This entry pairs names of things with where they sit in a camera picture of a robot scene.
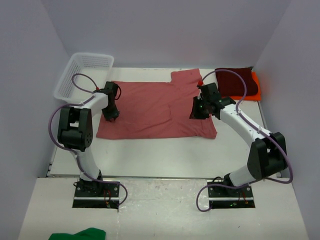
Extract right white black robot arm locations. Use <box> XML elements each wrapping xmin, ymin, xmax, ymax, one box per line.
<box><xmin>189</xmin><ymin>81</ymin><xmax>289</xmax><ymax>197</ymax></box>

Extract folded dark red shirt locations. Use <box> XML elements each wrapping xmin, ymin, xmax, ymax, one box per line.
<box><xmin>215</xmin><ymin>67</ymin><xmax>259</xmax><ymax>97</ymax></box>

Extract pink t shirt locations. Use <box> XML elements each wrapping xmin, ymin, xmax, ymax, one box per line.
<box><xmin>96</xmin><ymin>68</ymin><xmax>217</xmax><ymax>140</ymax></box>

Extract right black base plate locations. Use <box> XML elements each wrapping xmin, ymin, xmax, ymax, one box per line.
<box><xmin>207</xmin><ymin>186</ymin><xmax>256</xmax><ymax>209</ymax></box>

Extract folded orange shirt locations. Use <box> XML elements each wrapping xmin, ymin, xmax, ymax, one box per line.
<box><xmin>230</xmin><ymin>71</ymin><xmax>261</xmax><ymax>101</ymax></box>

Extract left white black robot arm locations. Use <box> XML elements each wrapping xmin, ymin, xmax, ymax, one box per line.
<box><xmin>57</xmin><ymin>81</ymin><xmax>122</xmax><ymax>197</ymax></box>

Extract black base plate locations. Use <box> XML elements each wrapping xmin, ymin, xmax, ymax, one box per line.
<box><xmin>72</xmin><ymin>179</ymin><xmax>120</xmax><ymax>210</ymax></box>
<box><xmin>207</xmin><ymin>186</ymin><xmax>256</xmax><ymax>209</ymax></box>

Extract white plastic basket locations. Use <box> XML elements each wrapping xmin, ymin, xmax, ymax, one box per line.
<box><xmin>53</xmin><ymin>52</ymin><xmax>114</xmax><ymax>104</ymax></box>

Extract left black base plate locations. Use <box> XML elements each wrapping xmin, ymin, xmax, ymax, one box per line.
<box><xmin>72</xmin><ymin>179</ymin><xmax>120</xmax><ymax>210</ymax></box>

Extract green cloth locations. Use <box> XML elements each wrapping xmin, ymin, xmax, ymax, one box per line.
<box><xmin>49</xmin><ymin>227</ymin><xmax>107</xmax><ymax>240</ymax></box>

